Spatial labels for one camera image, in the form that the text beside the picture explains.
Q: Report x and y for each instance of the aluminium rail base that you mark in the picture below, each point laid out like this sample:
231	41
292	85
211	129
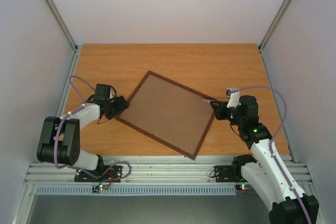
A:
152	170

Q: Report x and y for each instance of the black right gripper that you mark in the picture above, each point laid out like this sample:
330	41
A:
221	110

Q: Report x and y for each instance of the right aluminium corner post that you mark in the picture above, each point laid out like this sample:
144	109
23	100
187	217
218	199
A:
281	11

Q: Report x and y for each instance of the left small circuit board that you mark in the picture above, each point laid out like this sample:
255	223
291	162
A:
101	188

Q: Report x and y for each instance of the grey slotted cable duct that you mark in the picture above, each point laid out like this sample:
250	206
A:
137	190

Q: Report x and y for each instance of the aluminium corner post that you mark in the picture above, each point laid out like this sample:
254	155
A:
281	11
52	6

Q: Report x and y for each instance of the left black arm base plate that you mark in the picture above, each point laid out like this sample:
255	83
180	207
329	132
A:
113	174

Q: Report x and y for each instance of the small circuit board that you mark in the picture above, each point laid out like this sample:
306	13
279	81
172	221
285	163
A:
101	188
243	187

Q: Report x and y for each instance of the right small circuit board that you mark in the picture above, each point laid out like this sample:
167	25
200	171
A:
243	187

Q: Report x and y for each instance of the left aluminium corner post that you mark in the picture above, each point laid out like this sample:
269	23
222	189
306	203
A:
52	6

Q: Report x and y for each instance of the brown wooden picture frame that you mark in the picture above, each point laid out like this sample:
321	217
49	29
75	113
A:
168	142

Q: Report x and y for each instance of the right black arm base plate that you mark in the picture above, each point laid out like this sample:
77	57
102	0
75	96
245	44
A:
224	174

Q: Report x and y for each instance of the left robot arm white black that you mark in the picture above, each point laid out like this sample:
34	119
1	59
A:
59	142

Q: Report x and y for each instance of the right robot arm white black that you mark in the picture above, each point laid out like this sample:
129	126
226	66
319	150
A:
264	169

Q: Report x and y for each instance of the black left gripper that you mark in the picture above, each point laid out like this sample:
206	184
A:
123	105

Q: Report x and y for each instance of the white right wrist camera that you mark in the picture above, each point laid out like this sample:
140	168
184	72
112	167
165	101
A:
233	95

